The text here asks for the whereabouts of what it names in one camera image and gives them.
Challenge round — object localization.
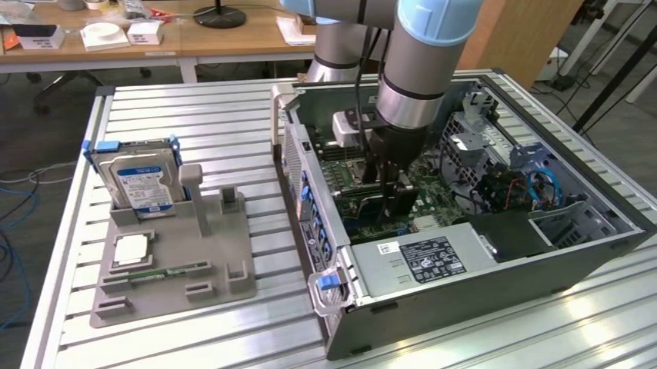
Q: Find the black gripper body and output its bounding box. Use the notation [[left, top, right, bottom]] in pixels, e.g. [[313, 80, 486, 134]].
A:
[[365, 125, 431, 173]]

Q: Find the black graphics card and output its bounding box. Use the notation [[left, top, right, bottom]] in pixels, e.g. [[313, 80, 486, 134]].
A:
[[340, 184, 418, 231]]

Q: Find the metal CPU socket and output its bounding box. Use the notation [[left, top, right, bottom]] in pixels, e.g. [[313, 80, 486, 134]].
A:
[[345, 158, 368, 182]]

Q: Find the green motherboard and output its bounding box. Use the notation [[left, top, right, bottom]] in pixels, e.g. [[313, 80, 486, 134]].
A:
[[309, 132, 472, 247]]

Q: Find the grey power supply unit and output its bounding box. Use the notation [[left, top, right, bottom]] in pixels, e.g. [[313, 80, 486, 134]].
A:
[[337, 222, 499, 299]]

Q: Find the dark grey PC case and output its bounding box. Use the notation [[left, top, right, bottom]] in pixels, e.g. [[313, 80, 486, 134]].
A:
[[269, 68, 657, 361]]

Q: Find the white device with red dot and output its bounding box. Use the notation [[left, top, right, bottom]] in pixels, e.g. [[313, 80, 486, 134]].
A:
[[532, 45, 570, 82]]

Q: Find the white paper booklet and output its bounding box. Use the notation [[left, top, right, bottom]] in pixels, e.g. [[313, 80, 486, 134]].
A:
[[275, 15, 317, 47]]

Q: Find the wooden cabinet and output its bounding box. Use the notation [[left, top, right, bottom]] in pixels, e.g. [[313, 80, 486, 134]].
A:
[[455, 0, 586, 88]]

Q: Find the black slanted stand pole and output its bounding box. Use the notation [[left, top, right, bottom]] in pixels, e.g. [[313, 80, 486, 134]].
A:
[[570, 22, 657, 135]]

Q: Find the grey plastic parts rack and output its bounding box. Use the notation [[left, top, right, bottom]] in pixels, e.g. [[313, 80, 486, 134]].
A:
[[89, 163, 257, 329]]

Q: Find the black lamp base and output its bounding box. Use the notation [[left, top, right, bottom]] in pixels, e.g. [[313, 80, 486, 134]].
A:
[[192, 0, 248, 30]]

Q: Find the green RAM stick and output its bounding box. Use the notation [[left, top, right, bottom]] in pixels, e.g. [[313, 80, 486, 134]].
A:
[[126, 264, 196, 285]]

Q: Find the silver CPU chip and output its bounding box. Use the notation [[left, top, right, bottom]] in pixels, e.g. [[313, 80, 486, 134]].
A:
[[113, 236, 149, 264]]

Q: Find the small white box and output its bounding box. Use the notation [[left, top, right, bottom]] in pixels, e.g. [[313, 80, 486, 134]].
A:
[[126, 21, 165, 45]]

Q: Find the clear plastic bag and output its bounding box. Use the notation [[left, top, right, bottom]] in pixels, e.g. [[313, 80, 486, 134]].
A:
[[114, 0, 154, 20]]

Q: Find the white box with round dish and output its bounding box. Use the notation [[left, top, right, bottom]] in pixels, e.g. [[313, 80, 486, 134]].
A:
[[78, 22, 130, 52]]

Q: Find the black office chair base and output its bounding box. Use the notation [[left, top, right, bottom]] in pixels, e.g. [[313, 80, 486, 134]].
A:
[[24, 65, 153, 115]]

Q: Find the wooden desk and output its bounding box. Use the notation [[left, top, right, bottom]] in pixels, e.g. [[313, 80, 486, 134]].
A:
[[0, 0, 462, 84]]

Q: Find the white box with black lid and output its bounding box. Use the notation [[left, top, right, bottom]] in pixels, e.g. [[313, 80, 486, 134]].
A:
[[12, 23, 66, 50]]

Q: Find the orange cardboard box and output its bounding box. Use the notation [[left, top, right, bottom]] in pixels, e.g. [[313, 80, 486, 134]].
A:
[[0, 28, 21, 53]]

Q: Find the grey plastic packet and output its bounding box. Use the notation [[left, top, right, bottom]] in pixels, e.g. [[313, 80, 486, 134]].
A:
[[0, 9, 40, 28]]

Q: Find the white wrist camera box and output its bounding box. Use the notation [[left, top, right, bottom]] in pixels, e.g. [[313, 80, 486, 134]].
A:
[[331, 110, 371, 149]]

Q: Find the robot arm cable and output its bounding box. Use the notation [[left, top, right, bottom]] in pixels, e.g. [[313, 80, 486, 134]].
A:
[[352, 0, 384, 155]]

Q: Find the blue data wire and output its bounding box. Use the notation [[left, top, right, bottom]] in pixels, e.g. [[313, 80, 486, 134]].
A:
[[527, 168, 566, 211]]

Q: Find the white table frame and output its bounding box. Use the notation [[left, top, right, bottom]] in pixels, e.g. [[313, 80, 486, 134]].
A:
[[556, 0, 657, 105]]

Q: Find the hard disk with blue bracket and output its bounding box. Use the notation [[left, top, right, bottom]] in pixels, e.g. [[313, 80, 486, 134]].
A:
[[81, 134, 184, 220]]

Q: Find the white floor cable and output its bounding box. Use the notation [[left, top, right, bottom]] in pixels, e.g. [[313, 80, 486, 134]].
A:
[[0, 161, 77, 185]]

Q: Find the blue floor cable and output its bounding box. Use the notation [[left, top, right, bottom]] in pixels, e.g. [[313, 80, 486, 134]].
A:
[[0, 184, 42, 331]]

